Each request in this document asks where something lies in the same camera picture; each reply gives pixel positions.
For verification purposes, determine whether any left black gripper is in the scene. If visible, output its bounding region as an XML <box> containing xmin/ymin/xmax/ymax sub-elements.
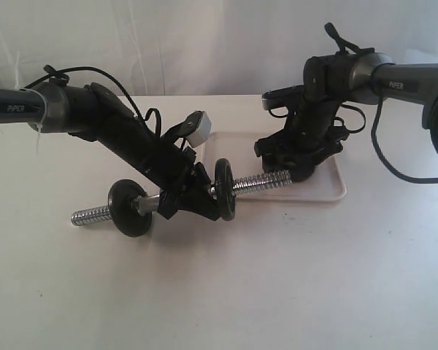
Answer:
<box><xmin>138</xmin><ymin>138</ymin><xmax>220</xmax><ymax>221</ymax></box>

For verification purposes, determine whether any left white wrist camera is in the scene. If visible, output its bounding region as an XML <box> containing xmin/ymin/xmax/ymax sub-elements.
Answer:
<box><xmin>164</xmin><ymin>110</ymin><xmax>212</xmax><ymax>148</ymax></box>

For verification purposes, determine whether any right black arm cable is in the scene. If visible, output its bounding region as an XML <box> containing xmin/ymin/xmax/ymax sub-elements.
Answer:
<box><xmin>269</xmin><ymin>22</ymin><xmax>438</xmax><ymax>185</ymax></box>

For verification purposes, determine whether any white background curtain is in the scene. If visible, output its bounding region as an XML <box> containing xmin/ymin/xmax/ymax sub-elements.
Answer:
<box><xmin>0</xmin><ymin>1</ymin><xmax>438</xmax><ymax>96</ymax></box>

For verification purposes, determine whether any chrome threaded dumbbell bar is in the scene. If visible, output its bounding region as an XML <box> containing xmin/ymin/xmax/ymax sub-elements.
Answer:
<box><xmin>71</xmin><ymin>170</ymin><xmax>293</xmax><ymax>226</ymax></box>

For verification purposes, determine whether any white plastic tray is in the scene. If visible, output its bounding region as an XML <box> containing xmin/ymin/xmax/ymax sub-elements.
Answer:
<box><xmin>197</xmin><ymin>132</ymin><xmax>347</xmax><ymax>203</ymax></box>

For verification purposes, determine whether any right grey black robot arm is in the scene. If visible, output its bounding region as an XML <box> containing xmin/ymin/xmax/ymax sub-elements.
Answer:
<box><xmin>254</xmin><ymin>48</ymin><xmax>438</xmax><ymax>184</ymax></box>

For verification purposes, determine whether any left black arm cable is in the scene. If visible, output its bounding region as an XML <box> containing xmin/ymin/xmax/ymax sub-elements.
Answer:
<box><xmin>21</xmin><ymin>64</ymin><xmax>169</xmax><ymax>139</ymax></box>

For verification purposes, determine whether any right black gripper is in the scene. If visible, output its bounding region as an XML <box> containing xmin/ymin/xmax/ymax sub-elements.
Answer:
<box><xmin>254</xmin><ymin>126</ymin><xmax>347</xmax><ymax>179</ymax></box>

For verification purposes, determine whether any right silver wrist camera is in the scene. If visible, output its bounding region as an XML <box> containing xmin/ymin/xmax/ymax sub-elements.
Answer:
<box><xmin>261</xmin><ymin>85</ymin><xmax>304</xmax><ymax>111</ymax></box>

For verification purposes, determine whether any black weight plate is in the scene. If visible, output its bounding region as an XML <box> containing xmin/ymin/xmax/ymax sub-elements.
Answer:
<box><xmin>108</xmin><ymin>179</ymin><xmax>153</xmax><ymax>238</ymax></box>
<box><xmin>215</xmin><ymin>158</ymin><xmax>236</xmax><ymax>221</ymax></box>
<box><xmin>288</xmin><ymin>161</ymin><xmax>315</xmax><ymax>182</ymax></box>

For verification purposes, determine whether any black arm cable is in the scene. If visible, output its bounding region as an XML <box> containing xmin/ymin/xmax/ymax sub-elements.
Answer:
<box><xmin>269</xmin><ymin>22</ymin><xmax>438</xmax><ymax>185</ymax></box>
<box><xmin>21</xmin><ymin>64</ymin><xmax>169</xmax><ymax>139</ymax></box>

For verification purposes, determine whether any left grey black robot arm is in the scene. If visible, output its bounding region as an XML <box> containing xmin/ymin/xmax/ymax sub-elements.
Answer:
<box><xmin>0</xmin><ymin>82</ymin><xmax>220</xmax><ymax>221</ymax></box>

